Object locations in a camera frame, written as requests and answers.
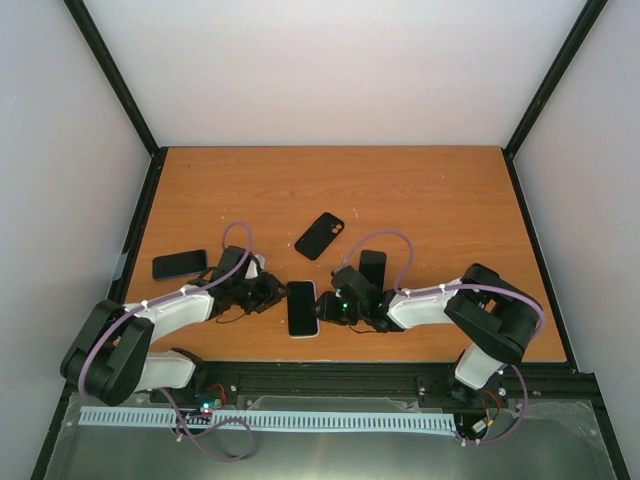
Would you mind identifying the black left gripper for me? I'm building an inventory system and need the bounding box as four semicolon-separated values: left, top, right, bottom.
232;272;291;315

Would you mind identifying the white clear phone case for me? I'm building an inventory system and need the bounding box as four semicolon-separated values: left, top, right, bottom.
286;279;321;340

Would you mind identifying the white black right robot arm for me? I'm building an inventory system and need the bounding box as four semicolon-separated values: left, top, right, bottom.
315;263;545;406

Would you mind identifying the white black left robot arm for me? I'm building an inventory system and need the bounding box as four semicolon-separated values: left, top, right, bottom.
60;246;286;406

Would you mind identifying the black phone case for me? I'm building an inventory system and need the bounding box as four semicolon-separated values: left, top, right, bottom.
294;212;345;261

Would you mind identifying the red-edged black phone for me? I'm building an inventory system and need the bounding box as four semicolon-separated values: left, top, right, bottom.
359;249;387;292

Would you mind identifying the blue-edged black phone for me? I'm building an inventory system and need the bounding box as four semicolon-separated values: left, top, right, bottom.
151;249;208;281

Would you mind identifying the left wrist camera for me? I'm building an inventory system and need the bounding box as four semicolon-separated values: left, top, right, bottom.
244;254;266;280

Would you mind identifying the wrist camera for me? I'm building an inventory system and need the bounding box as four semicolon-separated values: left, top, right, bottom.
331;266;376;301
244;254;266;280

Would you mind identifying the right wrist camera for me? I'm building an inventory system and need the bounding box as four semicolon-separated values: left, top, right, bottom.
331;266;376;301

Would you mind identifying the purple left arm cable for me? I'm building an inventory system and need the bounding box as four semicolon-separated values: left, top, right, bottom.
79;221;256;461

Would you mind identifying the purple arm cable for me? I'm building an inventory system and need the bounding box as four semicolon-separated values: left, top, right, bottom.
79;221;256;461
339;229;546;447

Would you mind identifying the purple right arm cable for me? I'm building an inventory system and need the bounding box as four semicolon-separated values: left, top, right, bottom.
339;229;546;447

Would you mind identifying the light blue cable duct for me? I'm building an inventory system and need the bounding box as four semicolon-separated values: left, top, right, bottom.
77;406;456;436

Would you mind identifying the black aluminium frame rail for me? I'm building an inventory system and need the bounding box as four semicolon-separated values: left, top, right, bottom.
69;360;599;416

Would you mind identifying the metal base plate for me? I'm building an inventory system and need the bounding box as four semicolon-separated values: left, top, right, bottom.
44;397;615;479

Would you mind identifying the left black frame post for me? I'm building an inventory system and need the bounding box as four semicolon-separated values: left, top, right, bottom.
63;0;168;303

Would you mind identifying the black frame post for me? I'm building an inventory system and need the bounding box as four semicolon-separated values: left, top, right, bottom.
502;0;608;375
63;0;168;303

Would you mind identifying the right black frame post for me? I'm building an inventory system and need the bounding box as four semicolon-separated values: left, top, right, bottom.
502;0;608;375

